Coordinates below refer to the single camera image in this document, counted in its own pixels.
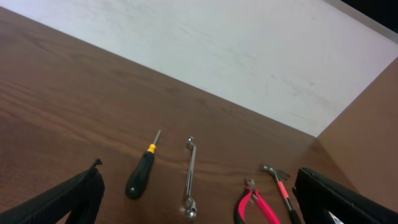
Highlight black yellow screwdriver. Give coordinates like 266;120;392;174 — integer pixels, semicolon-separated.
125;130;161;200

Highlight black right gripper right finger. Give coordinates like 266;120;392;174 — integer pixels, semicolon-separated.
293;167;397;224

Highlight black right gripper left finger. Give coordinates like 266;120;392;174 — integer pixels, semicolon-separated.
1;159;105;224

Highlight red handled pliers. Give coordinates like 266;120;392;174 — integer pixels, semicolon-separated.
233;179;281;224

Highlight small red black hammer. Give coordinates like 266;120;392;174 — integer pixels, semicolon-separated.
259;164;302;224

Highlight silver offset wrench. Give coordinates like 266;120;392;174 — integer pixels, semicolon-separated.
185;136;197;222

